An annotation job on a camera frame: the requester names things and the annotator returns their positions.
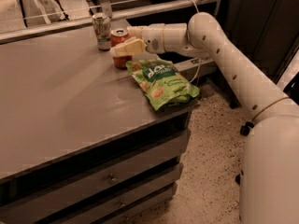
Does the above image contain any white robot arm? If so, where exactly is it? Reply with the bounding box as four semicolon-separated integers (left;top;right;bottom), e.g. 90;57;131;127
111;12;299;224

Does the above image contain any grey metal rail frame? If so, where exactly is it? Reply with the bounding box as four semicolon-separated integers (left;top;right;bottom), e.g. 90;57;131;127
0;0;226;79

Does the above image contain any grey drawer cabinet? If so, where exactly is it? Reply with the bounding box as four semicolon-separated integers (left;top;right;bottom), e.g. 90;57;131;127
0;112;192;224

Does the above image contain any green chip bag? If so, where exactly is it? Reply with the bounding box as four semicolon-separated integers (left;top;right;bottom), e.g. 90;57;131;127
126;60;200;111

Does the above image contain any white hanging cable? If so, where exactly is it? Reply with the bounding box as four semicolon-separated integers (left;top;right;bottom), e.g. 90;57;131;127
185;0;203;84

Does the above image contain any red coke can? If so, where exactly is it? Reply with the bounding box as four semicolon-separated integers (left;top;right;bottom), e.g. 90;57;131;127
110;28;132;69

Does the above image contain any dark cabinet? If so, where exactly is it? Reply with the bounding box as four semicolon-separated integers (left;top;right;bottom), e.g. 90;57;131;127
217;0;299;82

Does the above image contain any green white soda can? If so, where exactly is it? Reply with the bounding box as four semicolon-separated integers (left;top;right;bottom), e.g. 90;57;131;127
93;13;111;50

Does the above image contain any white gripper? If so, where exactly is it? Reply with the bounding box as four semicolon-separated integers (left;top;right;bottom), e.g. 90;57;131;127
110;23;189;57

